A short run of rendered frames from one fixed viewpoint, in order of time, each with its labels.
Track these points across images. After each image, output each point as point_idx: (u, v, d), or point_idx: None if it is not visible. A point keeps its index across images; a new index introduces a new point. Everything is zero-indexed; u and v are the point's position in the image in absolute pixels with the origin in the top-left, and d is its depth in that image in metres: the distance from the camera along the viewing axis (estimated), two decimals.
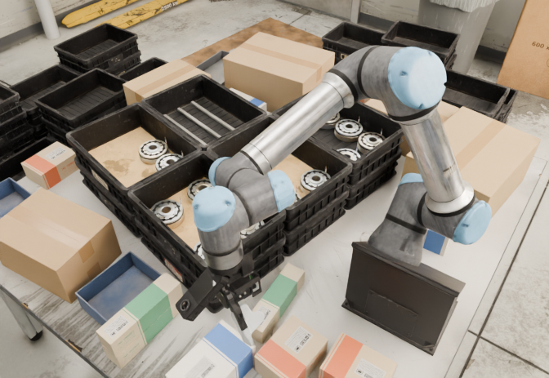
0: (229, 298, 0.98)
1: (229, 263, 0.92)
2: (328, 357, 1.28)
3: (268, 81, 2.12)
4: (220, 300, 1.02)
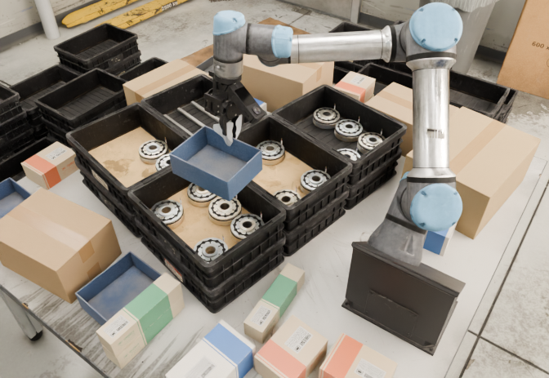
0: None
1: None
2: (328, 357, 1.28)
3: (268, 81, 2.12)
4: (235, 115, 1.33)
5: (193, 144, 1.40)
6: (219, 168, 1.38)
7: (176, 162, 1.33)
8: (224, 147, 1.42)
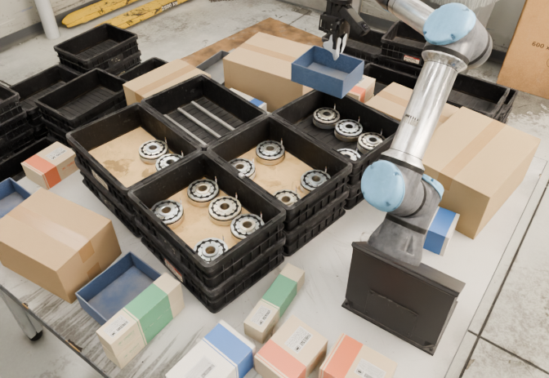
0: None
1: None
2: (328, 357, 1.28)
3: (268, 81, 2.12)
4: (344, 33, 1.68)
5: (305, 59, 1.75)
6: None
7: (296, 70, 1.68)
8: (329, 62, 1.77)
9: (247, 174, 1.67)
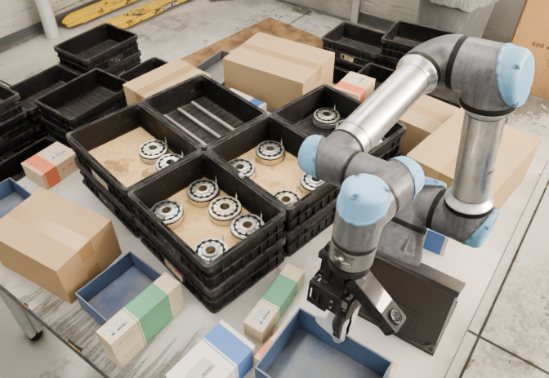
0: None
1: None
2: None
3: (268, 81, 2.12)
4: (354, 309, 0.89)
5: (284, 337, 0.96)
6: None
7: None
8: (328, 338, 0.98)
9: (247, 174, 1.67)
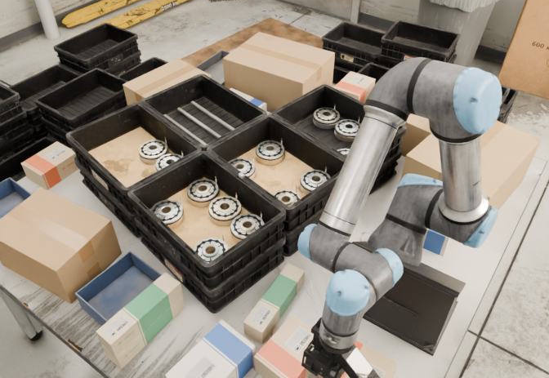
0: None
1: None
2: None
3: (268, 81, 2.12)
4: (341, 375, 1.05)
5: None
6: None
7: None
8: None
9: (247, 174, 1.67)
